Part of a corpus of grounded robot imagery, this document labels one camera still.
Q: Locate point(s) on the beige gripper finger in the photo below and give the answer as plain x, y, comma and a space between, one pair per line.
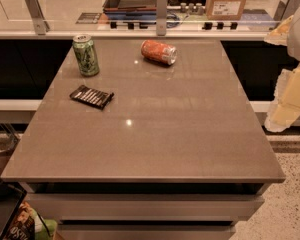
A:
284, 110
281, 34

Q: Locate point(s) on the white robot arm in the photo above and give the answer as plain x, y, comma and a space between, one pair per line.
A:
293, 48

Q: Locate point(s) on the green soda can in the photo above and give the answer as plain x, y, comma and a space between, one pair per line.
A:
86, 56

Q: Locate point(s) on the cardboard box with label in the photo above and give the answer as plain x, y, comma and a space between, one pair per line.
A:
224, 9

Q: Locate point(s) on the black striped snack packet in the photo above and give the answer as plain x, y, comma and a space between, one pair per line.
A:
91, 97

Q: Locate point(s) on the upper grey drawer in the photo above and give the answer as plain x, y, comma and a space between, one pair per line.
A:
148, 207

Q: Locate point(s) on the grey drawer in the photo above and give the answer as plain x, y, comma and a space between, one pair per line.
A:
145, 232
148, 207

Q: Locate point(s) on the lower grey drawer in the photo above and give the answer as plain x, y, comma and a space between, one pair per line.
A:
145, 232

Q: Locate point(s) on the green bag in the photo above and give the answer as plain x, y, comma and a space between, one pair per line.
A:
45, 229

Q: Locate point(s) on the brown snack bag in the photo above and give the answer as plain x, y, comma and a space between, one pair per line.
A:
23, 224

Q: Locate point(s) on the black bin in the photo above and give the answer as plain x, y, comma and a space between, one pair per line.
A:
11, 196

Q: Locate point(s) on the middle metal glass bracket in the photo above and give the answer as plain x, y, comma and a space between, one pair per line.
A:
161, 15

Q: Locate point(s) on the left metal glass bracket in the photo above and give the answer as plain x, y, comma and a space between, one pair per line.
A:
41, 26

